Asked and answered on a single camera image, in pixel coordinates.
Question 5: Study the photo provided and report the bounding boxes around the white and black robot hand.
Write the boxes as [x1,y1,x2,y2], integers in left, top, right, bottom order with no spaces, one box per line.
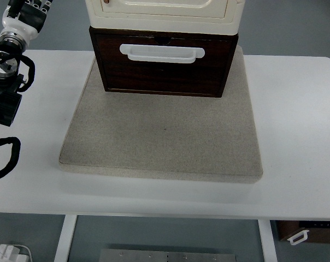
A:
[2,0,52,39]

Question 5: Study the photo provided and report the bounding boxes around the white power adapter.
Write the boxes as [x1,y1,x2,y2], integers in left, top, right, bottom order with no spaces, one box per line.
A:
[0,244,32,262]

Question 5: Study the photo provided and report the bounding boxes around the long white drawer handle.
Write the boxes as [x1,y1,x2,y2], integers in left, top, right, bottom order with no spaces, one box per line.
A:
[119,43,206,64]

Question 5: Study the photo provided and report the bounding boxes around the brown wooden box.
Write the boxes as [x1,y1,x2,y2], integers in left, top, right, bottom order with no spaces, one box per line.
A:
[275,220,330,245]

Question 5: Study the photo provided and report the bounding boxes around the beige fabric mat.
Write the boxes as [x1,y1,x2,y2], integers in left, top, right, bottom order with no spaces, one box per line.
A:
[58,45,264,184]

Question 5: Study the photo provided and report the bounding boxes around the small white box handle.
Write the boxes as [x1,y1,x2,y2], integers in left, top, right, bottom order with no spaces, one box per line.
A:
[287,229,310,246]

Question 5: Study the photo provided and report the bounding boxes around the white table leg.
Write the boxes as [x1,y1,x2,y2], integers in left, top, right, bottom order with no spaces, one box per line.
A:
[54,215,78,262]
[257,219,278,262]

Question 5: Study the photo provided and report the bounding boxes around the dark brown cabinet base frame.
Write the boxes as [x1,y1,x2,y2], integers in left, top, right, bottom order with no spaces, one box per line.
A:
[88,26,239,98]

